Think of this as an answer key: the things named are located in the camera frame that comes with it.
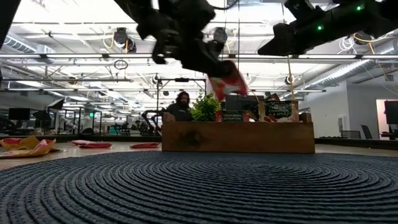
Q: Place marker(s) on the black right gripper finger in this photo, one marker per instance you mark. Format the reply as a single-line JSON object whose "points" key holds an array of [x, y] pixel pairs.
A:
{"points": [[270, 45]]}

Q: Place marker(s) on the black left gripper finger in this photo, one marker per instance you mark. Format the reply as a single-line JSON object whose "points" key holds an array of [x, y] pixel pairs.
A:
{"points": [[211, 67], [216, 49]]}

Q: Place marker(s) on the gold vanilla tea packet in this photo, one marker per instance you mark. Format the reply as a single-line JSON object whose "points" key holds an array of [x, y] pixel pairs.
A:
{"points": [[278, 110]]}

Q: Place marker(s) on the wooden tea organizer box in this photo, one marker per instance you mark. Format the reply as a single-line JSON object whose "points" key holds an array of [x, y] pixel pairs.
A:
{"points": [[236, 137]]}

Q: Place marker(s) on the black background robot arm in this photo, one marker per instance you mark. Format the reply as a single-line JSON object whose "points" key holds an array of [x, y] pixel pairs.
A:
{"points": [[149, 113]]}

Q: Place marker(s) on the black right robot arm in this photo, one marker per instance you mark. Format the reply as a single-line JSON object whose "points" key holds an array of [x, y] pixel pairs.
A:
{"points": [[357, 18]]}

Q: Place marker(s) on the orange tea packet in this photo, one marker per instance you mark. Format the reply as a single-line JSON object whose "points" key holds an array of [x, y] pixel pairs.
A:
{"points": [[37, 151], [21, 142]]}

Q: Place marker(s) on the green plant in white pot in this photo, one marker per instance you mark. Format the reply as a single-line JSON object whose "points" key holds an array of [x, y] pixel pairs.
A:
{"points": [[205, 109]]}

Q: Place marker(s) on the black monitor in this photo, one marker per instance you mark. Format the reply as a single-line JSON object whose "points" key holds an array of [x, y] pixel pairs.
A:
{"points": [[18, 114], [239, 103]]}

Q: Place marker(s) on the person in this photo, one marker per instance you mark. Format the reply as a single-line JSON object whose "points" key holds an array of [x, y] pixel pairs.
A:
{"points": [[182, 110]]}

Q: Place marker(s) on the ceiling light strip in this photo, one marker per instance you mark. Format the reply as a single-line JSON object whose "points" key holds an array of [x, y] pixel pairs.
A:
{"points": [[77, 56]]}

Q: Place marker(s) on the grey office chair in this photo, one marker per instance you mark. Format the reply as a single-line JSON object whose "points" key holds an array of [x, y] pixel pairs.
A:
{"points": [[366, 132]]}

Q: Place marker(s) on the round blue woven placemat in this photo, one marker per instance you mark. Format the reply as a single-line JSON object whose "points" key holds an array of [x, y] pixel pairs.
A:
{"points": [[199, 189]]}

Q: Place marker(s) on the black studio softbox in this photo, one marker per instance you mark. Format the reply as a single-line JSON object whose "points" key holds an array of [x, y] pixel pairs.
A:
{"points": [[56, 104]]}

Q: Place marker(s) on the black camera rig frame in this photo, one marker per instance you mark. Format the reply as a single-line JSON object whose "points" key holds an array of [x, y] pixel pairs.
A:
{"points": [[182, 80]]}

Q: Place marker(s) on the silver ventilation duct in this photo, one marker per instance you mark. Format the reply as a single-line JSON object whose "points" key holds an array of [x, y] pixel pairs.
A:
{"points": [[348, 73]]}

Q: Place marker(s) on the black metal table frame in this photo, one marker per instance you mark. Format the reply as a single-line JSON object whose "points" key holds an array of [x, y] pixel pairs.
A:
{"points": [[124, 138]]}

